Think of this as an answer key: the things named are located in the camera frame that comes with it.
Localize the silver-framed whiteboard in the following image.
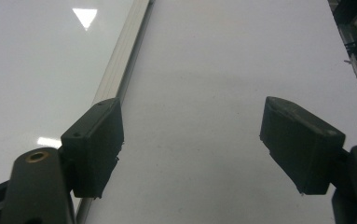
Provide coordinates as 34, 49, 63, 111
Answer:
0, 0, 155, 224

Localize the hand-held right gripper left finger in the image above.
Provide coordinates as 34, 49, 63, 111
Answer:
60, 97, 125, 200

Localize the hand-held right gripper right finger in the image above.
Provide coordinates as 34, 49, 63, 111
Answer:
258, 95, 347, 196

